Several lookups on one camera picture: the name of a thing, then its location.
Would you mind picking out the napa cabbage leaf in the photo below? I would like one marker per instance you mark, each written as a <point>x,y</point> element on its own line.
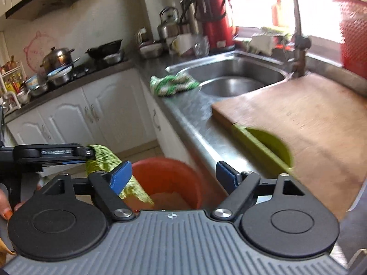
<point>129,189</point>

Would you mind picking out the green white dishcloth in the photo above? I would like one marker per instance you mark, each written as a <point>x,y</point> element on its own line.
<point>169,84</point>

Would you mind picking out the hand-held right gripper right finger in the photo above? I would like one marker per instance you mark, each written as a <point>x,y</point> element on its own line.
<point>228,176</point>

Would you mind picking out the red thermos flask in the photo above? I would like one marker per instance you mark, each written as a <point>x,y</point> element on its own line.
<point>218,25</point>

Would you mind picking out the white base cabinet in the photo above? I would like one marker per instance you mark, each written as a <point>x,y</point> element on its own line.
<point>86,114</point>

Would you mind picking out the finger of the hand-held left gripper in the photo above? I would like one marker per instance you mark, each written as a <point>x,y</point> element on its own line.
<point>73,163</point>
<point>54,152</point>

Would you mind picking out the white spice rack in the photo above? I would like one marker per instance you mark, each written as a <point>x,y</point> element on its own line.
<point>11,86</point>

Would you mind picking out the steel sink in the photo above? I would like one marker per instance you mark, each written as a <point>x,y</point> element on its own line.
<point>229,86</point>

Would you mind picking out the stack of bowls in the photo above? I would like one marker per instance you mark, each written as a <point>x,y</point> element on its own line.
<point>60,76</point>

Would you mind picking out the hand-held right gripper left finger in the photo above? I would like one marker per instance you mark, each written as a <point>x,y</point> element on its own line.
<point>122,177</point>

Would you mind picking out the clear jar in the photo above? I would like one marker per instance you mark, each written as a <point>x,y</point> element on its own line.
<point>202,47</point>

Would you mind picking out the steel pot with lid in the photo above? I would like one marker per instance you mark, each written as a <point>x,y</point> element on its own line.
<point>57,57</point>

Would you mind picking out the red plastic basket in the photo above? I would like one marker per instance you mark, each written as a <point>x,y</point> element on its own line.
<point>354,40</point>

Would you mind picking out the steel kitchen faucet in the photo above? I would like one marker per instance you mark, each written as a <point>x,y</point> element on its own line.
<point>298,48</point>

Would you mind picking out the green vegetables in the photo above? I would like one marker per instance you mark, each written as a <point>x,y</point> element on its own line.
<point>273,30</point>

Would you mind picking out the red plastic bucket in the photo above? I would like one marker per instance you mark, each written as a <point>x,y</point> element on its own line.
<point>172,174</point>

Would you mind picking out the wooden cutting board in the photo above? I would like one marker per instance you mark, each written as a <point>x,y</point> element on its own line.
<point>301,120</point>

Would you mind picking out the black wok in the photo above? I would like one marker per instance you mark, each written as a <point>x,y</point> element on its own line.
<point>104,48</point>

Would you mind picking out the white cloth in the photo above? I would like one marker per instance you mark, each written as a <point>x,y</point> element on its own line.
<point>262,44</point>

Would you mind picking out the person's left hand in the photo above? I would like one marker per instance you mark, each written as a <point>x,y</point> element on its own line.
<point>4,203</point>

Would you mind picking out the steel bowl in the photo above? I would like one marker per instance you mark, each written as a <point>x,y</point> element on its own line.
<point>114,58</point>

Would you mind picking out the red sauce bottle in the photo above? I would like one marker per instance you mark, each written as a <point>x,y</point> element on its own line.
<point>277,11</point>

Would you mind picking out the steel kettle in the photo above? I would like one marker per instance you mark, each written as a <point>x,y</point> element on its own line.
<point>169,28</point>

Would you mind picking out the pink wall sticker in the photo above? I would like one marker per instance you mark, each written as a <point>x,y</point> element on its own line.
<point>40,43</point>

